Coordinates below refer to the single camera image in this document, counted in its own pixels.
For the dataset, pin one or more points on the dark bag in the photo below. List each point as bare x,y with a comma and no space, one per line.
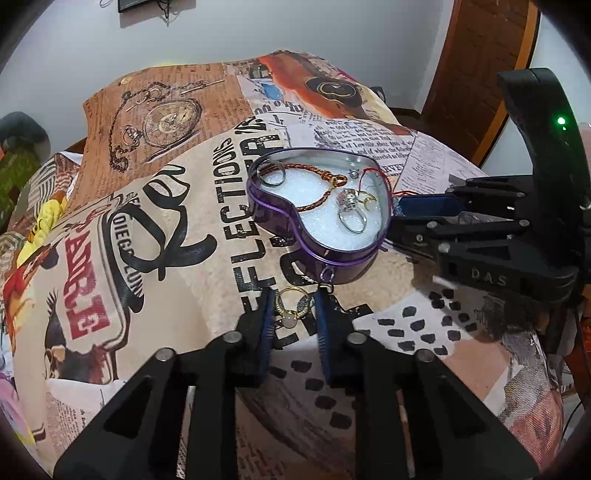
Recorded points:
377,92

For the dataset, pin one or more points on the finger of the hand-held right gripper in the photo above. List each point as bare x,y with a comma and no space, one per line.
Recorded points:
415,235
425,205

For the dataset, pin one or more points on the small silver earring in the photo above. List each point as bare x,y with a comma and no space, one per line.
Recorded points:
328,272

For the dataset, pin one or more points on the small black wall monitor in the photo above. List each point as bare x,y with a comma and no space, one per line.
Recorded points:
131,3

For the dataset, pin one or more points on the yellow duck-print cloth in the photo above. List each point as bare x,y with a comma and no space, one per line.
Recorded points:
41,226

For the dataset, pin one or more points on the white heart-print wardrobe door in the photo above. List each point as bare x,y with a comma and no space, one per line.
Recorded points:
556,50

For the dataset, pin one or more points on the green patterned bag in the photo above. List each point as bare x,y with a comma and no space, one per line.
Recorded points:
14,180

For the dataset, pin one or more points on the grey cushion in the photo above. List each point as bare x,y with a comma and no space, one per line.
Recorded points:
23,129

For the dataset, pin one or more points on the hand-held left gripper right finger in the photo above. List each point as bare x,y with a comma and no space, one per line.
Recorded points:
323,332

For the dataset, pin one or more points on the purple heart-shaped tin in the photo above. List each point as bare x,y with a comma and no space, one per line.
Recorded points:
295,249

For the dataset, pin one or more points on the newspaper print blanket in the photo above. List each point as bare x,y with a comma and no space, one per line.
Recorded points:
184,277

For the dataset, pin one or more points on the striped patchwork quilt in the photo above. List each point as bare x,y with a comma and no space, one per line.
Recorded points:
41,184

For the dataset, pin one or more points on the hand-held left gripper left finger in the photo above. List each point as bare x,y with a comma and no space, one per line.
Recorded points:
265,323

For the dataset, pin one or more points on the brown wooden door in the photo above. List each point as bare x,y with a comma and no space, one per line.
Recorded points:
480,69

